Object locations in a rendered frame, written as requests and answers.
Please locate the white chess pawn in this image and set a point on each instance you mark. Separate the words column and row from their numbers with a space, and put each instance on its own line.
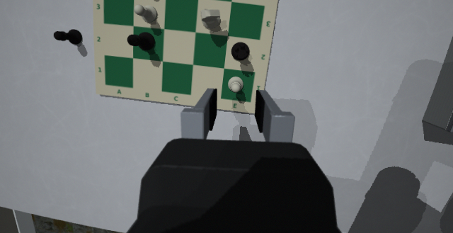
column 235, row 84
column 148, row 13

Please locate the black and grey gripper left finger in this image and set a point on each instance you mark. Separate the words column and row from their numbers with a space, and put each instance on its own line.
column 198, row 121

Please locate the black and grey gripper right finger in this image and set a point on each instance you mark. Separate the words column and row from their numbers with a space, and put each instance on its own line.
column 276, row 125

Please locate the green and cream chessboard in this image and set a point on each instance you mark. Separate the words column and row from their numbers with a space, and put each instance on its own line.
column 187, row 58

